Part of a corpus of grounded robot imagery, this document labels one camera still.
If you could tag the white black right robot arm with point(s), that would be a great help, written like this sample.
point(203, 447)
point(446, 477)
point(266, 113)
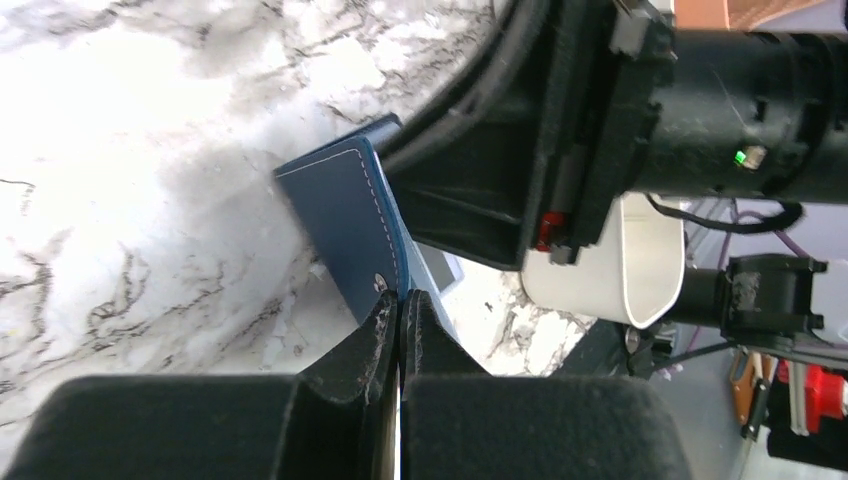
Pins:
point(750, 127)

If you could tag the white oblong plastic tray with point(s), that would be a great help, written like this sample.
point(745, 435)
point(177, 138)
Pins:
point(633, 275)

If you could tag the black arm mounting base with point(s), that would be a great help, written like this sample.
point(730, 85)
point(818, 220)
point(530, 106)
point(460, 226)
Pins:
point(610, 349)

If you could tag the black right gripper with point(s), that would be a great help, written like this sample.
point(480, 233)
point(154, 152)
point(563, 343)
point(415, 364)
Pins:
point(461, 168)

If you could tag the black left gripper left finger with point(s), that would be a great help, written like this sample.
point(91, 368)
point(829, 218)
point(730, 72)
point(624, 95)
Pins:
point(333, 420)

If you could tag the blue leather card holder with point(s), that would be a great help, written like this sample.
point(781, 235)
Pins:
point(344, 202)

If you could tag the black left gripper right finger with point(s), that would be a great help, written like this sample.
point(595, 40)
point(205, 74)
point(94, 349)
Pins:
point(460, 422)

